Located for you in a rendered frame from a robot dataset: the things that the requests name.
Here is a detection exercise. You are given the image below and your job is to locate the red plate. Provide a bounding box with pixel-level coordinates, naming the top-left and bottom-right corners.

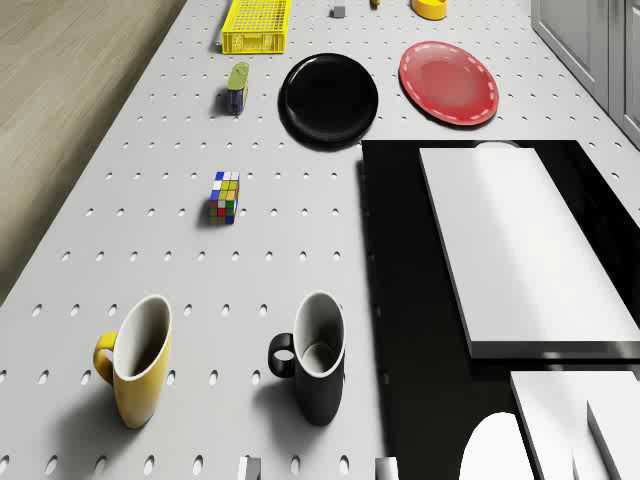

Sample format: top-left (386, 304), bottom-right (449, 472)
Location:
top-left (398, 40), bottom-right (501, 127)

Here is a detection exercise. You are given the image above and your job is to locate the yellow mug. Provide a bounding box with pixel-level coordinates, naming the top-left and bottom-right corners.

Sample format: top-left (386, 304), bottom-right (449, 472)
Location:
top-left (92, 294), bottom-right (174, 430)

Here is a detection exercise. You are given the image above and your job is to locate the flat-sided can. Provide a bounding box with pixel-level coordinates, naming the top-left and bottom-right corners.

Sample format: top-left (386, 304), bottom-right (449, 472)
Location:
top-left (224, 61), bottom-right (251, 116)

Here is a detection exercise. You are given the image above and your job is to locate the yellow basket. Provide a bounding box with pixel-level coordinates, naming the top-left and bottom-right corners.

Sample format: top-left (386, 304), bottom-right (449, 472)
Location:
top-left (221, 0), bottom-right (294, 55)

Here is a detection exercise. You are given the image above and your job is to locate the black mug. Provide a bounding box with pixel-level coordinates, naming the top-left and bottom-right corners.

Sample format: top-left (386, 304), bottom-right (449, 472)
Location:
top-left (266, 291), bottom-right (348, 428)

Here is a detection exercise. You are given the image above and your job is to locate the puzzle cube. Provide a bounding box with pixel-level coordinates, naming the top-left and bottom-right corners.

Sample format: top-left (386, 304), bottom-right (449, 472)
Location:
top-left (207, 170), bottom-right (242, 226)

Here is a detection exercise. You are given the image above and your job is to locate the black plate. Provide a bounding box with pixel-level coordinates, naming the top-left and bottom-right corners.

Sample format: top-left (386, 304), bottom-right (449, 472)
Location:
top-left (277, 52), bottom-right (380, 148)

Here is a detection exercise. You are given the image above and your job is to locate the yellow bowl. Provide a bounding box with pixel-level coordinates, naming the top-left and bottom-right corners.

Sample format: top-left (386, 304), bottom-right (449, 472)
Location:
top-left (410, 0), bottom-right (449, 22)

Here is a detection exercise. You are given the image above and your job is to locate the white cabinet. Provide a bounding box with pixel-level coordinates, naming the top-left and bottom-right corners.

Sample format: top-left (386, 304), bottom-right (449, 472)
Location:
top-left (529, 0), bottom-right (640, 147)

